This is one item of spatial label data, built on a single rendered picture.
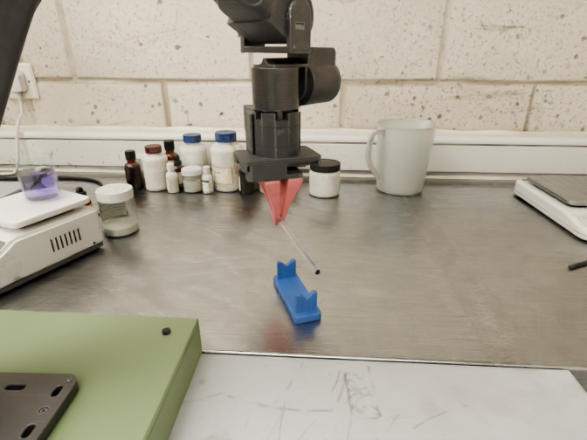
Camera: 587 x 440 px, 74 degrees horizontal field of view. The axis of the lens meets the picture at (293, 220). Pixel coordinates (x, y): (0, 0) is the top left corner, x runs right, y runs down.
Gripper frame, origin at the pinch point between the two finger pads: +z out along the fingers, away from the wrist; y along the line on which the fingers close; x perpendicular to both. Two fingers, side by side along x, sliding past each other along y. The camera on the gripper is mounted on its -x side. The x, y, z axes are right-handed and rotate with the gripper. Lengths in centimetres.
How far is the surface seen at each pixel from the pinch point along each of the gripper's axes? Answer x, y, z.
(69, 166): -65, 39, 6
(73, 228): -12.6, 28.3, 3.0
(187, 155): -43.9, 9.7, 0.6
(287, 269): 3.8, -0.2, 6.1
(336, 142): -40.1, -26.0, -0.9
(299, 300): 11.8, 0.8, 5.7
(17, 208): -13.9, 35.3, -0.6
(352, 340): 16.9, -3.8, 8.7
